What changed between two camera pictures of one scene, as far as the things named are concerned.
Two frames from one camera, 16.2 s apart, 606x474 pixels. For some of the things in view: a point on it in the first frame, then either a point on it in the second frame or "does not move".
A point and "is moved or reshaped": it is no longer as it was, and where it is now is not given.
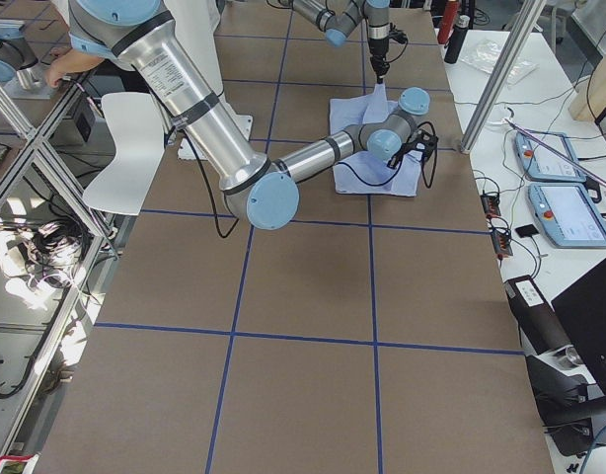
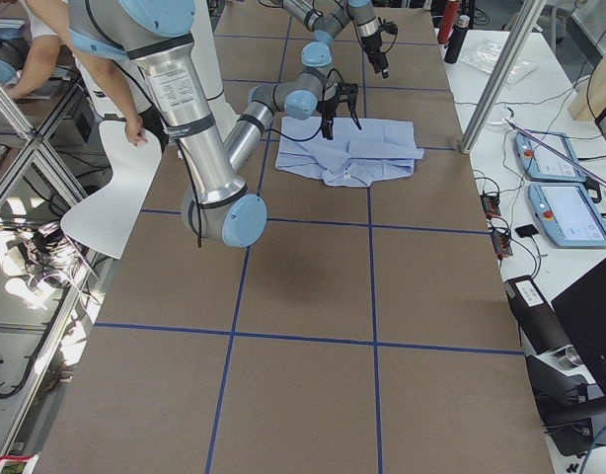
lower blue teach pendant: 568,215 does not move
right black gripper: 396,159 -> 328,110
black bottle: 457,39 does not move
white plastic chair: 139,146 -> 105,220
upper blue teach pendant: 542,164 does not move
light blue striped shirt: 363,173 is moved or reshaped
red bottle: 447,22 does not move
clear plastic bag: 486,56 does not move
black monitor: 589,312 does not move
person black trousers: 65,60 -> 47,28
